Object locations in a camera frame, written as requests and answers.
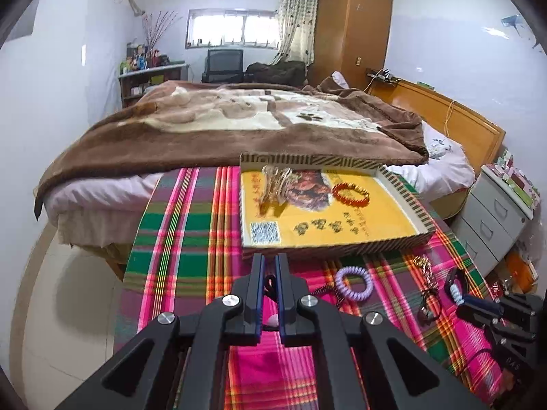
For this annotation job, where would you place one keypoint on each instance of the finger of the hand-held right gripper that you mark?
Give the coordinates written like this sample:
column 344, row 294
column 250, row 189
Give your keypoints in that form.
column 480, row 304
column 474, row 317

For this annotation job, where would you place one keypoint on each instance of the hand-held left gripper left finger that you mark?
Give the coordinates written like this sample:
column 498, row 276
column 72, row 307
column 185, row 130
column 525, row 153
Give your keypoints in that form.
column 260, row 307

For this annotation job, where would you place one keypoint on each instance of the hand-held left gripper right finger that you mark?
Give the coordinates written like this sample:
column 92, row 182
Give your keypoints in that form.
column 278, row 307

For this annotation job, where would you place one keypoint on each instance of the black wristband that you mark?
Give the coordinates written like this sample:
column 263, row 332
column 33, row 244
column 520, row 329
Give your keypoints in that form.
column 449, row 279

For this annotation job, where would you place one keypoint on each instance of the yellow striped-rim cardboard tray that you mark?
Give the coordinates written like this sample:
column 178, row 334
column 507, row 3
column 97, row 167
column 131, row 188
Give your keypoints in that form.
column 329, row 222

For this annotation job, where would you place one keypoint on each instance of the red can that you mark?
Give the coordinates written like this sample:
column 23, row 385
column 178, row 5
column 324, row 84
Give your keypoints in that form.
column 497, row 289

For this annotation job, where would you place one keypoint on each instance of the grey drawer cabinet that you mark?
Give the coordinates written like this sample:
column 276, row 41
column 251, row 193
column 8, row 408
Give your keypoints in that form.
column 487, row 218

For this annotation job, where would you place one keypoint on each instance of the colourful plaid cloth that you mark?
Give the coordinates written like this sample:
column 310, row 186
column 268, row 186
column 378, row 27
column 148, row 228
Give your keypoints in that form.
column 188, row 243

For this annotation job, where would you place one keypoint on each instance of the clear gold bangles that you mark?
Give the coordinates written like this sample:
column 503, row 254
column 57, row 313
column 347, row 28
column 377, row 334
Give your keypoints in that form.
column 277, row 188

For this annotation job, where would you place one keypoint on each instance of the pile of small boxes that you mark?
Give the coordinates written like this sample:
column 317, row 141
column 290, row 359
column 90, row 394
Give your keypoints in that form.
column 515, row 177

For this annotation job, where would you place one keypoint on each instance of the white floral pillow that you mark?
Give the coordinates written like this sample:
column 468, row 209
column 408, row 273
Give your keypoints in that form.
column 448, row 166

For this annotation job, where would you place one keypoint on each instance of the brown paw-print blanket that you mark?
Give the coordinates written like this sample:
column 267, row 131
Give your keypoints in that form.
column 205, row 136

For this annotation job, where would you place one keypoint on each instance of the wooden bed headboard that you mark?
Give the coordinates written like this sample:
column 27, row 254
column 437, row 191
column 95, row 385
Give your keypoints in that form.
column 466, row 119

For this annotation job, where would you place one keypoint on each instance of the white floral bed sheet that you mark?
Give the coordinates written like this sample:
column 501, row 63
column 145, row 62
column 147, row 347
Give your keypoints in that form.
column 107, row 196

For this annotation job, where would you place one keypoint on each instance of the green headboard item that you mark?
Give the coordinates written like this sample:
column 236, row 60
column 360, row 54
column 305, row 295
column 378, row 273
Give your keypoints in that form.
column 426, row 85

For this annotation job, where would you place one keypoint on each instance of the dark bag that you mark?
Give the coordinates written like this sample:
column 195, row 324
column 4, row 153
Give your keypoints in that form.
column 275, row 72

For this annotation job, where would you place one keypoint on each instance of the black office chair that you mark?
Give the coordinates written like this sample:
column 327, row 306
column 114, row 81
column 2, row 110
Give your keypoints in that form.
column 223, row 65

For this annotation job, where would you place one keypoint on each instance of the power strip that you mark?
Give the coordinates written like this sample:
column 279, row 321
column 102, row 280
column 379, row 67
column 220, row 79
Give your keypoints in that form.
column 379, row 74

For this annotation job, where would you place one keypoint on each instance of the small desk shelf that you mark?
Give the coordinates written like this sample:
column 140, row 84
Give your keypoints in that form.
column 149, row 79

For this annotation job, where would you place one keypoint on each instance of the row of colourful desk items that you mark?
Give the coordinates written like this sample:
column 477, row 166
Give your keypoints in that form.
column 143, row 57

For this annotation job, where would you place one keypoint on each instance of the window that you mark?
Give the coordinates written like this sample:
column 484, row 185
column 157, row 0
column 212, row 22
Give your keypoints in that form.
column 233, row 27

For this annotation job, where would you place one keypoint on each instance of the patterned curtain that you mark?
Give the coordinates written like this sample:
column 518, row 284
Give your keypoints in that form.
column 297, row 21

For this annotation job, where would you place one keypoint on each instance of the wooden wardrobe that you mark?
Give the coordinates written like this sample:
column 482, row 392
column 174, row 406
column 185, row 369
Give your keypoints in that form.
column 354, row 25

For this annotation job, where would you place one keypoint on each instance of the vase of dry branches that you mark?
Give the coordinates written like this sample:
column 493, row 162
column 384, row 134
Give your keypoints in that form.
column 158, row 30

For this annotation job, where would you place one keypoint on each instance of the blue wall sticker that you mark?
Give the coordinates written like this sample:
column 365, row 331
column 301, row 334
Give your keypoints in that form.
column 515, row 23

